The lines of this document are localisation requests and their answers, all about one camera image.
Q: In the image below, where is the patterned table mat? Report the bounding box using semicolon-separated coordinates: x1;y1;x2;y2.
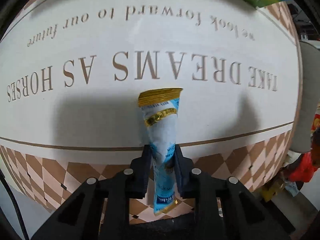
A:
1;0;301;210

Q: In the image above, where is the blue yellow snack tube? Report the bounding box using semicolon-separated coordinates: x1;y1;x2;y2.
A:
138;88;182;215

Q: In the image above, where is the red plastic bag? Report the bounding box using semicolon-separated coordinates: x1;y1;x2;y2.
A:
287;113;319;183

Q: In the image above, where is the black cable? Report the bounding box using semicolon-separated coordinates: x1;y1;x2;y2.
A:
0;172;29;240

